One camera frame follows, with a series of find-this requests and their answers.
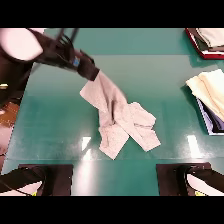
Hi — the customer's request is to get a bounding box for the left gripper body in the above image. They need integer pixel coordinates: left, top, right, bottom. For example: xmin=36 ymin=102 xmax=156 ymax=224
xmin=73 ymin=49 xmax=101 ymax=82

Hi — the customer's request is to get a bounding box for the light grey garment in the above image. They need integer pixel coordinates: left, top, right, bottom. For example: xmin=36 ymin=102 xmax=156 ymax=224
xmin=79 ymin=70 xmax=162 ymax=161

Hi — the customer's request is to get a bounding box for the red garment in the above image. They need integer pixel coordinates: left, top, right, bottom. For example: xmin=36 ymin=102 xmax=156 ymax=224
xmin=184 ymin=27 xmax=224 ymax=61

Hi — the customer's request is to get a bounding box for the dark garment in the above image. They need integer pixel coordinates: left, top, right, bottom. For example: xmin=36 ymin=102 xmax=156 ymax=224
xmin=197 ymin=37 xmax=224 ymax=54

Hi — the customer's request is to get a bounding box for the white garment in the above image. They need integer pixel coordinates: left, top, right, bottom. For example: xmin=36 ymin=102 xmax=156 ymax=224
xmin=195 ymin=27 xmax=224 ymax=48

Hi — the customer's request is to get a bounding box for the blue garment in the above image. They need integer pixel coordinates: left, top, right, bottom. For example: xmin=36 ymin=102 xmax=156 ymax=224
xmin=196 ymin=98 xmax=224 ymax=136

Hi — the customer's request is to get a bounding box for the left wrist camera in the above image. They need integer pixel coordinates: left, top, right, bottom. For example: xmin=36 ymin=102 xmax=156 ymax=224
xmin=54 ymin=27 xmax=80 ymax=51

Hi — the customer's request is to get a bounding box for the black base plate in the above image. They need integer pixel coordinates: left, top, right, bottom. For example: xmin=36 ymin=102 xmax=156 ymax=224
xmin=156 ymin=162 xmax=213 ymax=197
xmin=18 ymin=163 xmax=74 ymax=197

